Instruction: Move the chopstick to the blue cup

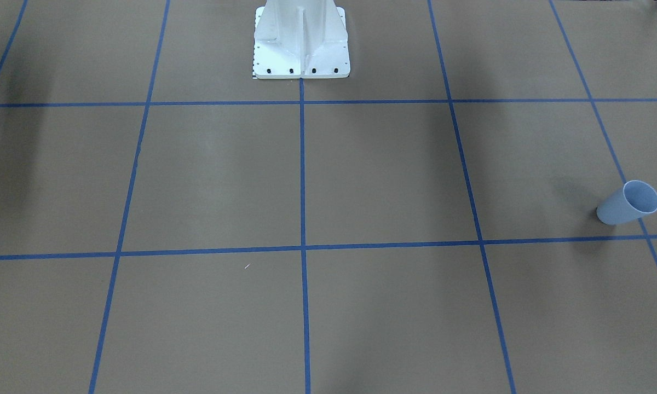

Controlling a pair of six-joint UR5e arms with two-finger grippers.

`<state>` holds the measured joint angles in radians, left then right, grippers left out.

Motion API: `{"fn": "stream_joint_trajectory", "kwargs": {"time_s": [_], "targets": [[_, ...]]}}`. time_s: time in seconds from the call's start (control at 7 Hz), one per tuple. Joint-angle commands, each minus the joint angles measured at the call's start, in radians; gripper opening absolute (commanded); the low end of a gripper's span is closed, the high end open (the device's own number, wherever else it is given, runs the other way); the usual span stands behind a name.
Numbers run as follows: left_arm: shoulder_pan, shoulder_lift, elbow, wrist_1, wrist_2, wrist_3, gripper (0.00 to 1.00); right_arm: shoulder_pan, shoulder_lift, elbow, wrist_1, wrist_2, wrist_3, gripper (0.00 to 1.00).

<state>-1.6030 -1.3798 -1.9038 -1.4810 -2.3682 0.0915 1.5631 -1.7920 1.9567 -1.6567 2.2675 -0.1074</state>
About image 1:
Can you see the light blue plastic cup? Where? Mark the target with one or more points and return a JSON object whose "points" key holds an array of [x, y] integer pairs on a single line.
{"points": [[634, 200]]}

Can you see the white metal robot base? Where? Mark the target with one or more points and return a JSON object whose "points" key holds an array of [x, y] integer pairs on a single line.
{"points": [[300, 39]]}

